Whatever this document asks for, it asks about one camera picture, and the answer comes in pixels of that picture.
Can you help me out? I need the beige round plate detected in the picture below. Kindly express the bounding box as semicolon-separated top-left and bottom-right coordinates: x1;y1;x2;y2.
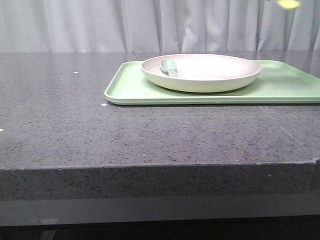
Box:
141;53;262;93

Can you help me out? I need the yellow plastic fork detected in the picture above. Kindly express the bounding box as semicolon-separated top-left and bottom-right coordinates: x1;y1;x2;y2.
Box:
275;0;301;11

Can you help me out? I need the teal green spoon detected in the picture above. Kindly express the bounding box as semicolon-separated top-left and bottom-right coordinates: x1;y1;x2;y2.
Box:
160;59;178;78

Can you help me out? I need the light green plastic tray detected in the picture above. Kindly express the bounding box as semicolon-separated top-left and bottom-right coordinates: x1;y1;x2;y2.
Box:
104;60;320;105

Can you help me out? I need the grey pleated curtain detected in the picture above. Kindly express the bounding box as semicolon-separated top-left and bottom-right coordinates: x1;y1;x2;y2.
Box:
0;0;320;53

